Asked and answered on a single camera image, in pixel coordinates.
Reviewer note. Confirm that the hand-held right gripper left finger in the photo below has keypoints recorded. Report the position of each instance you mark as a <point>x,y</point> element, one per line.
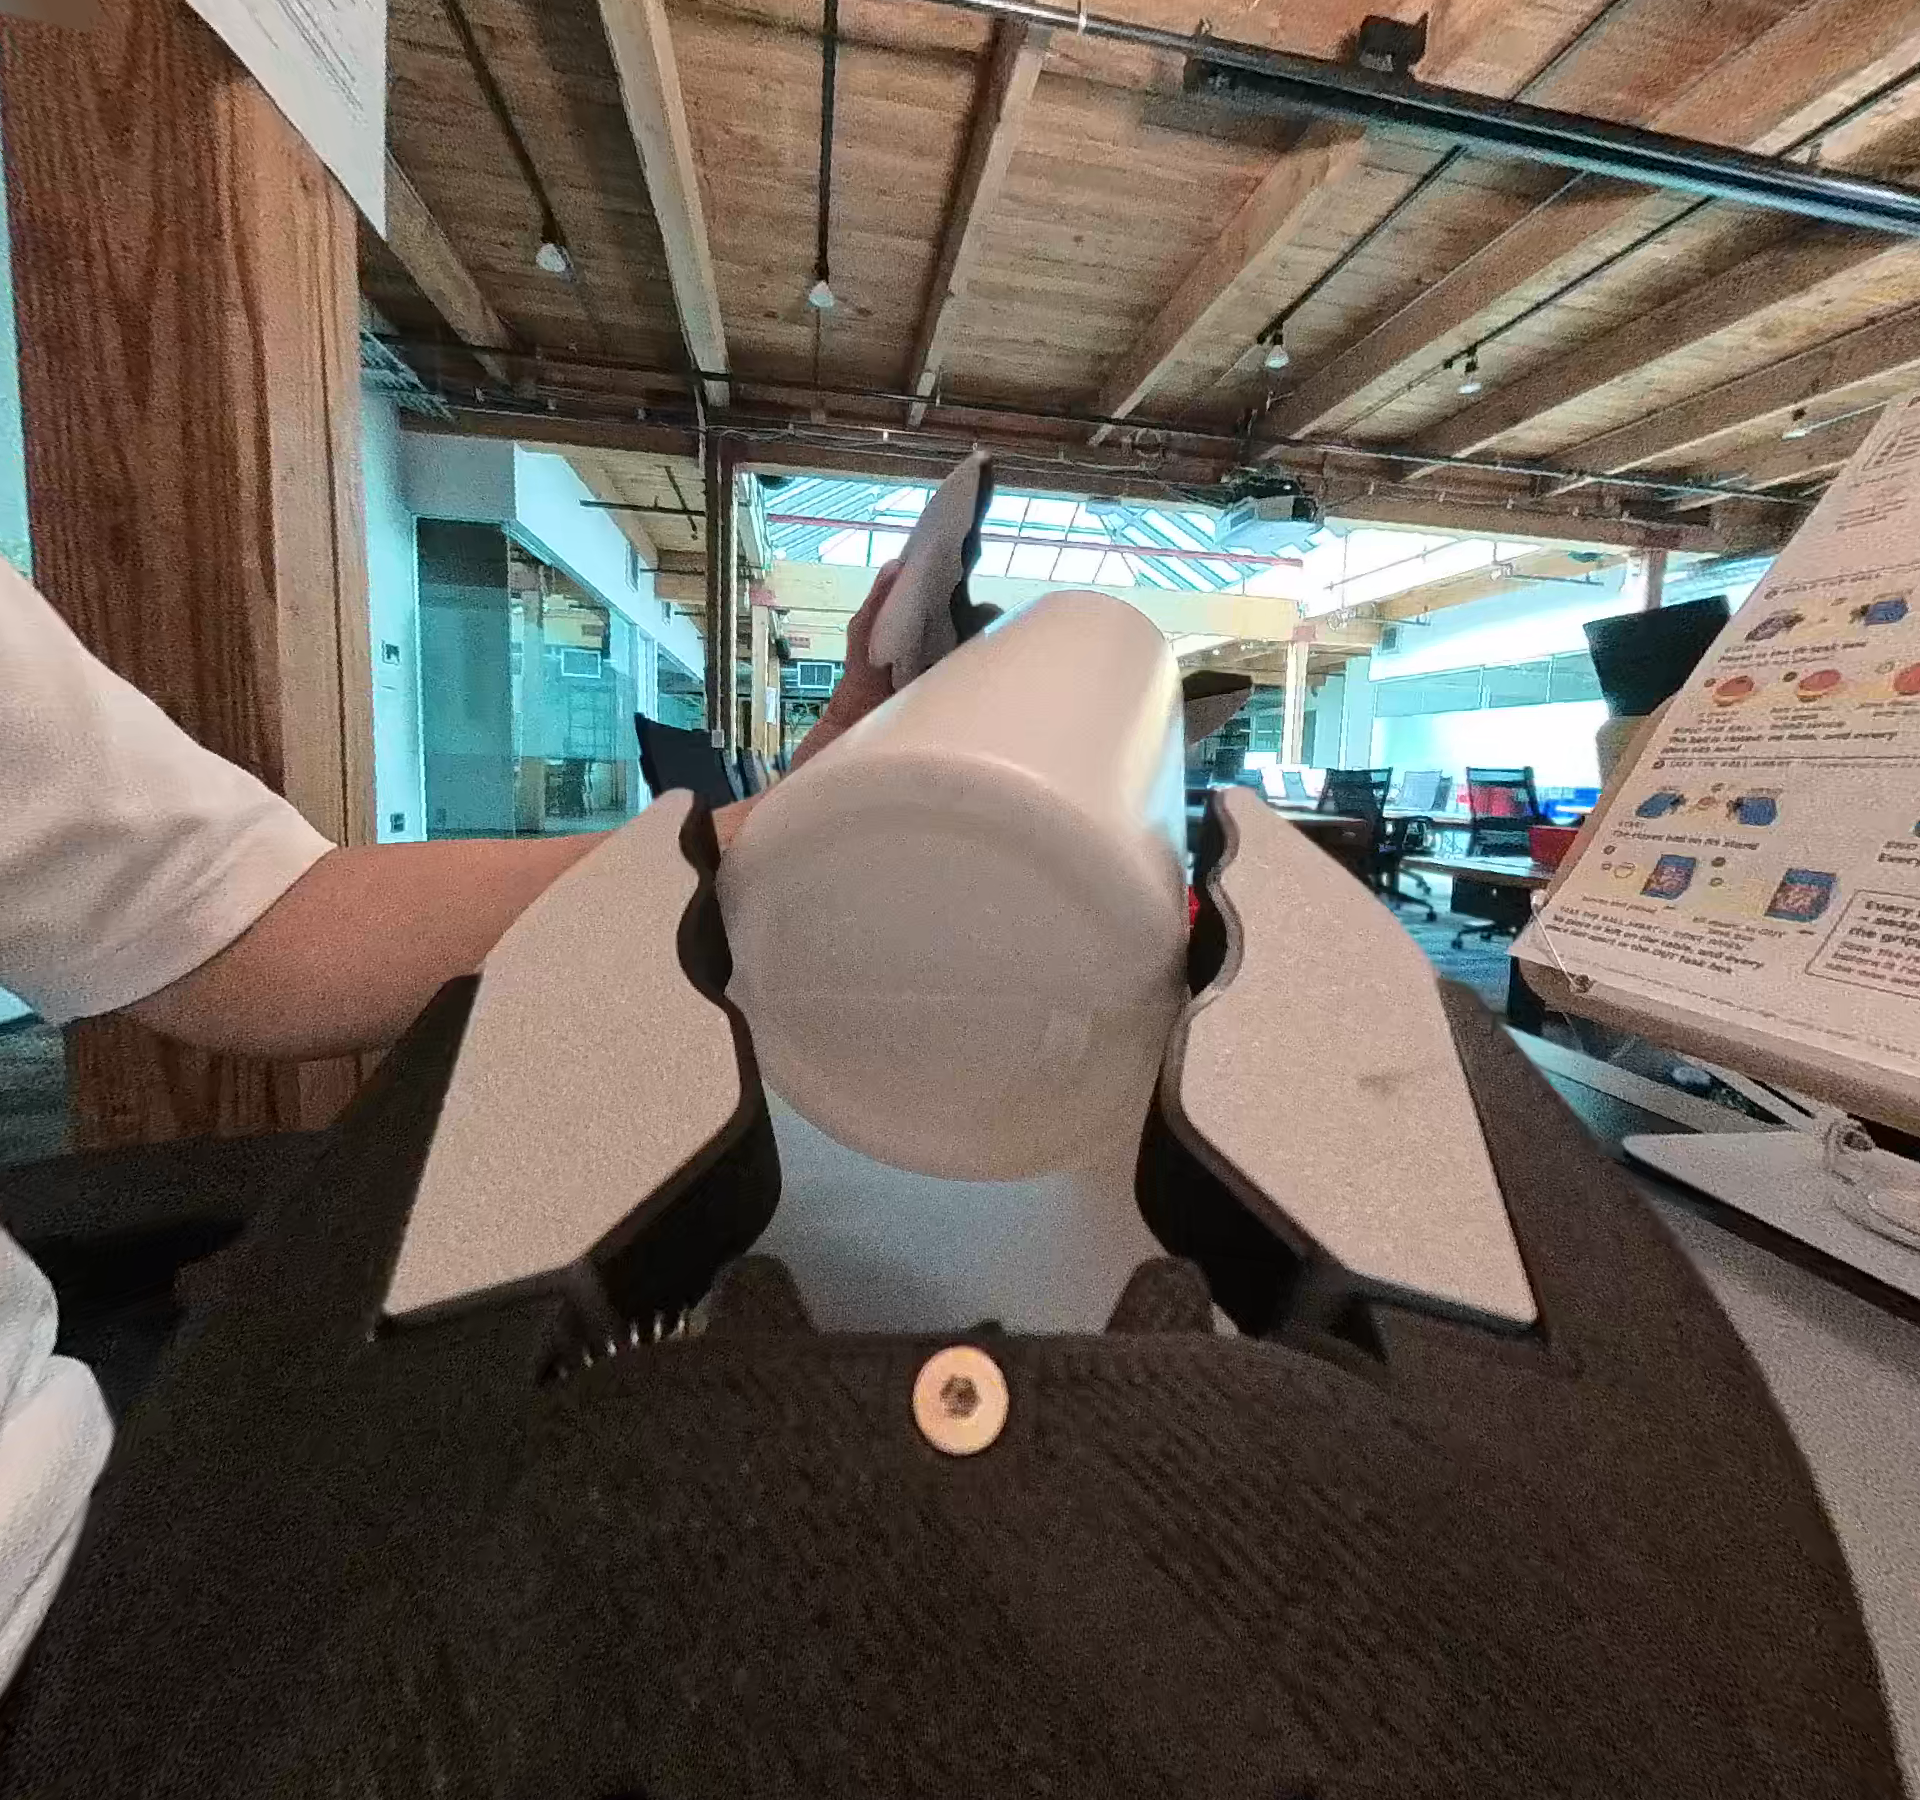
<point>572,1110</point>

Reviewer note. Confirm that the person's left hand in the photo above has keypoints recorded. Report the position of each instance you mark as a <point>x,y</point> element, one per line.
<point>840,675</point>

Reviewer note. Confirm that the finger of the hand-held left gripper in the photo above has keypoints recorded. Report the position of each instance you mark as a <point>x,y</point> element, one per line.
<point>937,569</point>

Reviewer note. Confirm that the person's left forearm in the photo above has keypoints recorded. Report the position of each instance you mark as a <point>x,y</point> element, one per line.
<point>420,931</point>

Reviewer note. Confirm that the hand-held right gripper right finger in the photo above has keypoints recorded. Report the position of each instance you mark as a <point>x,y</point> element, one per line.
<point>1351,1110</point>

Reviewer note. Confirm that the ceiling projector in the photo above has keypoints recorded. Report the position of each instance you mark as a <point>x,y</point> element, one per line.
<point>1271,515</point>

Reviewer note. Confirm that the instruction sheet board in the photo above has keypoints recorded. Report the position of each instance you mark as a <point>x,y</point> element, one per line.
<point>1771,840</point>

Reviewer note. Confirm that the white stand base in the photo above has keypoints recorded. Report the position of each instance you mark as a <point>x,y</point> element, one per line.
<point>1799,1202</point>

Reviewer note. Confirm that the white cylinder with black cap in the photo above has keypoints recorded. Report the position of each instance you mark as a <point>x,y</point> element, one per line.
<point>961,900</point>

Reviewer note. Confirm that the wooden pillar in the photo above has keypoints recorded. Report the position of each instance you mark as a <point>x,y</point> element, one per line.
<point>151,480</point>

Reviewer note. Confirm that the black ceiling track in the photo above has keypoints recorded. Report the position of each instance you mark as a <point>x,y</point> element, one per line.
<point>1561,136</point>

